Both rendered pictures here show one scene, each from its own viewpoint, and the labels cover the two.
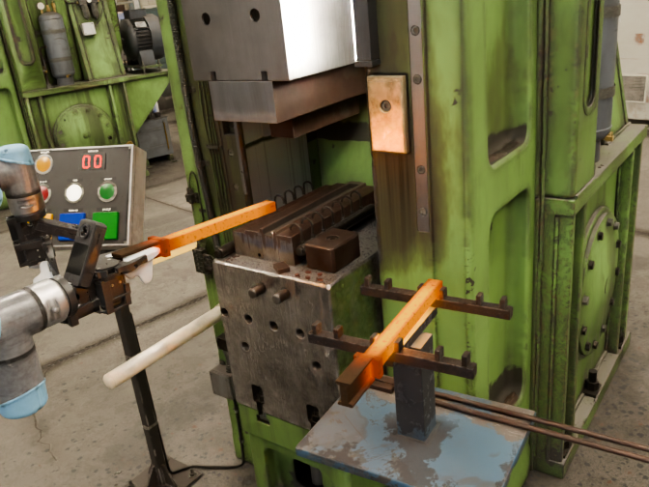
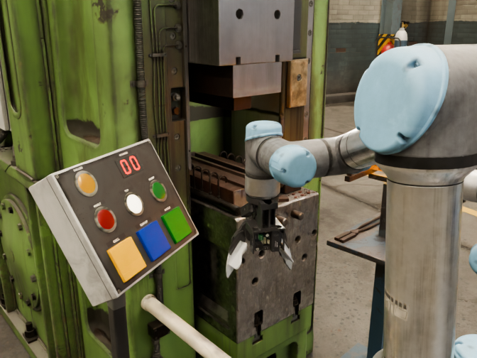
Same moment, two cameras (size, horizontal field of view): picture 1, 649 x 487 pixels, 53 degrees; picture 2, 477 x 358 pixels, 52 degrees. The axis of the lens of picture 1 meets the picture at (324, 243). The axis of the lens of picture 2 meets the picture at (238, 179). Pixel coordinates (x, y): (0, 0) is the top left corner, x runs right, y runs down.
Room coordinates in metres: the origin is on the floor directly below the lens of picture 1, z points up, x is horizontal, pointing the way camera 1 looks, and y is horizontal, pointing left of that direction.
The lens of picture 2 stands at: (1.28, 1.64, 1.49)
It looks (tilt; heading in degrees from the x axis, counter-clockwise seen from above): 18 degrees down; 282
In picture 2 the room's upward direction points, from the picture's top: straight up
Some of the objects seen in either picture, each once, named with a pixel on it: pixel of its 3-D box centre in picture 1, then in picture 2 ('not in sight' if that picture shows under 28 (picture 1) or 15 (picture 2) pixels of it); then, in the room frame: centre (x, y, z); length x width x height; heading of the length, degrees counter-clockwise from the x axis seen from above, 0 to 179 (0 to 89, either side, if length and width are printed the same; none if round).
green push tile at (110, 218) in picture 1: (105, 226); (175, 225); (1.66, 0.58, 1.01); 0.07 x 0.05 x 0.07; 77
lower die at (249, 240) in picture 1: (311, 217); (216, 176); (1.69, 0.03, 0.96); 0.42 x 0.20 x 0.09; 142
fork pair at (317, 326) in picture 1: (353, 304); not in sight; (1.13, -0.05, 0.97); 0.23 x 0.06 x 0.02; 147
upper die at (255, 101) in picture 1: (296, 86); (215, 74); (1.69, 0.03, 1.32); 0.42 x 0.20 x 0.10; 142
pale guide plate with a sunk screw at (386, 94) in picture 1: (388, 114); (297, 83); (1.44, -0.17, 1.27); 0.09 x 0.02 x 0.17; 52
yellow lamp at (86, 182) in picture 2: (43, 163); (86, 183); (1.79, 0.76, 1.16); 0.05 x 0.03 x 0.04; 52
